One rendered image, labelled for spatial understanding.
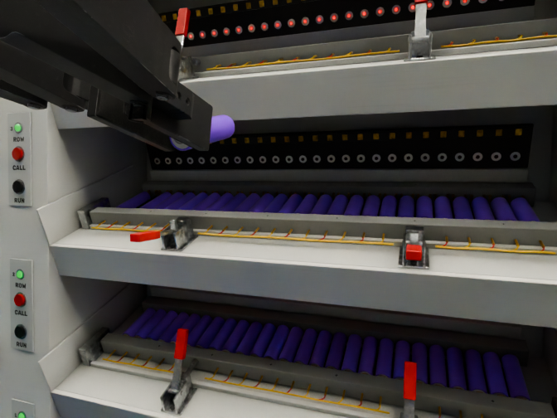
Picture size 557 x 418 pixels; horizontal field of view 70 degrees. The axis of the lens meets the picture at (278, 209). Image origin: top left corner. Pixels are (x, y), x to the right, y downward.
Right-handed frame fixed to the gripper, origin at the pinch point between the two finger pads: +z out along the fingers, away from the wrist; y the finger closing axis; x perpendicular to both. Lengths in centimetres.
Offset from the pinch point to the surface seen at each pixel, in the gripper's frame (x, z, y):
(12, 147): -3.4, 18.0, 36.4
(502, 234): 4.3, 24.9, -22.1
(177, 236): 6.7, 20.7, 11.5
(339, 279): 9.8, 21.4, -7.2
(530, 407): 21.3, 30.1, -25.8
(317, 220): 3.8, 24.4, -3.8
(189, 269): 10.4, 21.4, 10.0
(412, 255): 7.0, 14.8, -14.1
